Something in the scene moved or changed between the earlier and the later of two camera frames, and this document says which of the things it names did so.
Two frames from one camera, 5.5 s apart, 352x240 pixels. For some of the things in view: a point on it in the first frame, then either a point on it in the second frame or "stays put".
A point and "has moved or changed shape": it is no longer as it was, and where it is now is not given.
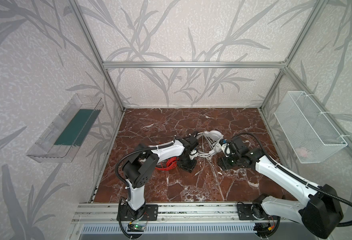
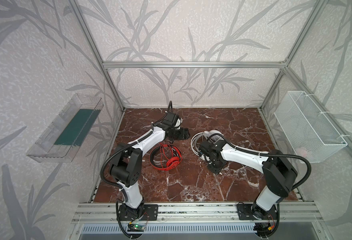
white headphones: [215, 136] has moved or changed shape
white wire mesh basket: [313, 137] stays put
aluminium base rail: [103, 212] stays put
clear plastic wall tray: [61, 141] stays put
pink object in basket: [301, 151] stays put
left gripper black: [188, 163] → [177, 132]
